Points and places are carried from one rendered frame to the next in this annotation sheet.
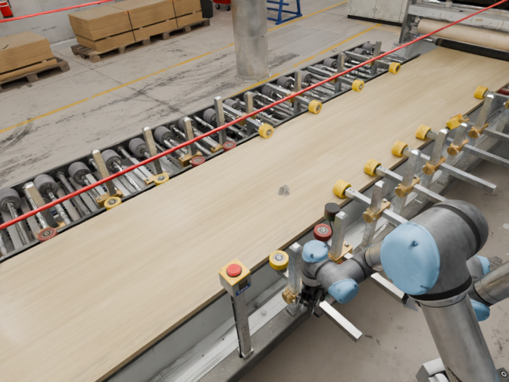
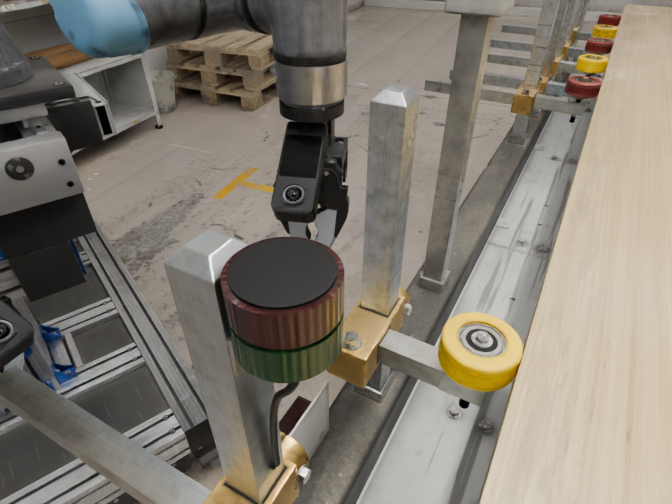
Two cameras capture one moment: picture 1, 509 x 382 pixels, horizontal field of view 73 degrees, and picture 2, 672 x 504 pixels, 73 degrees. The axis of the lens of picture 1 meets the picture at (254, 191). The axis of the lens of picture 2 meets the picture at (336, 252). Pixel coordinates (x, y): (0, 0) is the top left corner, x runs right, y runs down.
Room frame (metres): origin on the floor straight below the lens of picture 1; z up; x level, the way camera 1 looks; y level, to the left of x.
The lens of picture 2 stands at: (1.13, -0.34, 1.25)
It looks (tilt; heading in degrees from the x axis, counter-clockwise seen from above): 37 degrees down; 157
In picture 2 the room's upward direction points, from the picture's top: straight up
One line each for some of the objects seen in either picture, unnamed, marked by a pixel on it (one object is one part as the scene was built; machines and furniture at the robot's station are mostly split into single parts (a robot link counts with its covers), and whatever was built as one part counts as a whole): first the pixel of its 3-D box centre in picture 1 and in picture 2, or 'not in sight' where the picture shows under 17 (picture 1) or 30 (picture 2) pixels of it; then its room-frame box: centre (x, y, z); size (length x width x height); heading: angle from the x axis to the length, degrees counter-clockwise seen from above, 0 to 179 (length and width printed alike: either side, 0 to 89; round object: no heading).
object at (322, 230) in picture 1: (322, 237); not in sight; (1.03, -0.29, 0.85); 0.08 x 0.08 x 0.11
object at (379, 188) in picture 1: (371, 223); not in sight; (1.08, -0.53, 0.89); 0.04 x 0.04 x 0.48; 38
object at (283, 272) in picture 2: (329, 226); (293, 402); (0.96, -0.30, 1.01); 0.06 x 0.06 x 0.22; 38
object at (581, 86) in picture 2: not in sight; (578, 100); (0.29, 0.71, 0.85); 0.08 x 0.08 x 0.11
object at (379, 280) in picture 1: (357, 265); (152, 482); (0.88, -0.41, 0.84); 0.43 x 0.03 x 0.04; 38
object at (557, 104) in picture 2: not in sight; (500, 96); (0.13, 0.59, 0.83); 0.44 x 0.03 x 0.04; 38
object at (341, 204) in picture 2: not in sight; (329, 204); (0.69, -0.16, 0.97); 0.05 x 0.02 x 0.09; 59
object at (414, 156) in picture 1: (404, 191); not in sight; (1.23, -0.72, 0.93); 0.04 x 0.04 x 0.48; 38
